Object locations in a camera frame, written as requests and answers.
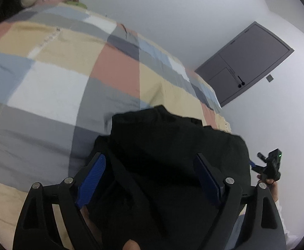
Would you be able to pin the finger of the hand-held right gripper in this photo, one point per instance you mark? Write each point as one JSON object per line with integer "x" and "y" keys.
{"x": 261, "y": 155}
{"x": 253, "y": 164}

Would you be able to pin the person's left hand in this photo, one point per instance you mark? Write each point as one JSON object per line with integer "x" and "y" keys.
{"x": 130, "y": 245}

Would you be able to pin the person's right hand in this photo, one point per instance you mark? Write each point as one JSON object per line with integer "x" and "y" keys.
{"x": 270, "y": 181}

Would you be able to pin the grey door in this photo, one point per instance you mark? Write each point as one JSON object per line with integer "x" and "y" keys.
{"x": 245, "y": 60}

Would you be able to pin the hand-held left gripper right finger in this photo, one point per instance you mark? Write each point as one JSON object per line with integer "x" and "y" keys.
{"x": 209, "y": 181}

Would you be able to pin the black puffer jacket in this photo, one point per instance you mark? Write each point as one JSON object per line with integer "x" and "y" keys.
{"x": 154, "y": 161}

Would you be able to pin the green cloth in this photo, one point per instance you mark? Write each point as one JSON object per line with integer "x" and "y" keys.
{"x": 76, "y": 4}

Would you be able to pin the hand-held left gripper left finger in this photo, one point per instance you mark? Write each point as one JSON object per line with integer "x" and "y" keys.
{"x": 90, "y": 179}

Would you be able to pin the grey wall switch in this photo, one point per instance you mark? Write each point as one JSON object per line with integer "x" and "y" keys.
{"x": 270, "y": 78}

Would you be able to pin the person's right forearm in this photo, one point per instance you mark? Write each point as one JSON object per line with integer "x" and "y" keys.
{"x": 284, "y": 221}

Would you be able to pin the checkered pastel bed quilt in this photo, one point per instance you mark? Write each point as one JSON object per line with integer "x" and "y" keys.
{"x": 50, "y": 88}

